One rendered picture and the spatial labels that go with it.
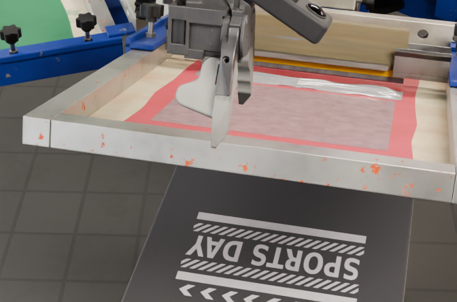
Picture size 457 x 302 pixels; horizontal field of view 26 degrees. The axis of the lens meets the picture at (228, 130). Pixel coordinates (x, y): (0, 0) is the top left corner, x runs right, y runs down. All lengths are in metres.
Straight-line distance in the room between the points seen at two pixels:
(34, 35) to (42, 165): 1.20
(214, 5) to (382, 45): 0.76
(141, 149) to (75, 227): 1.94
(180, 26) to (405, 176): 0.35
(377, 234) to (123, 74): 0.53
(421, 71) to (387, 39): 0.08
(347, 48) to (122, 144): 0.63
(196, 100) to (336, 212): 0.80
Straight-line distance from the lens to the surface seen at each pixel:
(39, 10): 2.39
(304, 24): 1.03
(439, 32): 2.00
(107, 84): 1.49
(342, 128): 1.47
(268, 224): 1.76
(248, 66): 1.11
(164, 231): 1.75
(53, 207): 3.26
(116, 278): 3.00
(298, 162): 1.21
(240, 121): 1.46
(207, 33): 1.04
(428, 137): 1.48
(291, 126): 1.45
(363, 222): 1.78
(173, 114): 1.46
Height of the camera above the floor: 2.15
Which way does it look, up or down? 37 degrees down
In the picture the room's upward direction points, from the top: straight up
